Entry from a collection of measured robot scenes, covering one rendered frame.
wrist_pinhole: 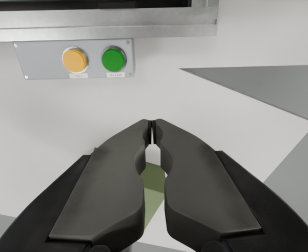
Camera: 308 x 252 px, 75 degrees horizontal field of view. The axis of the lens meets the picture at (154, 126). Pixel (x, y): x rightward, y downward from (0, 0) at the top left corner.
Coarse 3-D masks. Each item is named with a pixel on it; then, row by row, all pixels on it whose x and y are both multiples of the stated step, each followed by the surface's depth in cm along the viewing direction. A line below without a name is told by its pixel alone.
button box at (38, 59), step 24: (24, 48) 36; (48, 48) 36; (72, 48) 36; (96, 48) 36; (120, 48) 36; (24, 72) 38; (48, 72) 38; (72, 72) 38; (96, 72) 38; (120, 72) 38
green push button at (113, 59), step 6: (114, 48) 36; (108, 54) 35; (114, 54) 36; (120, 54) 36; (102, 60) 36; (108, 60) 36; (114, 60) 36; (120, 60) 36; (108, 66) 36; (114, 66) 37; (120, 66) 37
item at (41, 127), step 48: (0, 96) 51; (48, 96) 51; (96, 96) 51; (144, 96) 52; (192, 96) 52; (240, 96) 52; (0, 144) 58; (48, 144) 58; (96, 144) 58; (240, 144) 60; (288, 144) 60; (0, 192) 67; (144, 240) 82
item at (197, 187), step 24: (168, 144) 10; (192, 144) 10; (168, 168) 10; (192, 168) 8; (216, 168) 8; (168, 192) 7; (192, 192) 7; (216, 192) 7; (168, 216) 7; (192, 216) 6; (216, 216) 6; (240, 216) 6; (192, 240) 7; (216, 240) 6
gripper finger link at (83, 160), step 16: (80, 160) 9; (64, 176) 8; (48, 192) 7; (64, 192) 7; (32, 208) 7; (48, 208) 7; (16, 224) 6; (32, 224) 6; (48, 224) 6; (0, 240) 6; (16, 240) 6; (32, 240) 6; (48, 240) 6
